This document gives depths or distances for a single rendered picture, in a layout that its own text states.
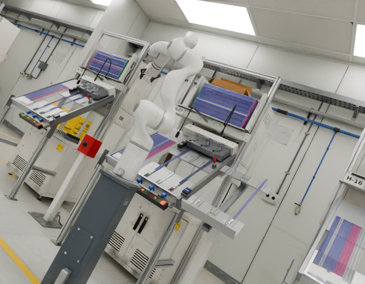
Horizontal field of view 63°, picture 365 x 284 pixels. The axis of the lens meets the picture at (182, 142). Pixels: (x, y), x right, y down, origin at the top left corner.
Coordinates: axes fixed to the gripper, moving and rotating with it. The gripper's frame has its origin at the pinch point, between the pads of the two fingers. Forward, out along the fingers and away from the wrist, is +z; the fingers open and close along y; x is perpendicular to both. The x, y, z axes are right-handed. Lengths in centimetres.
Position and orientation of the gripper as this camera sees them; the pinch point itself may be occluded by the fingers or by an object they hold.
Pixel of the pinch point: (146, 78)
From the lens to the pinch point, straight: 230.7
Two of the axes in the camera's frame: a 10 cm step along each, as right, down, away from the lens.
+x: 1.8, 8.7, -4.6
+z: -5.7, 4.8, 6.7
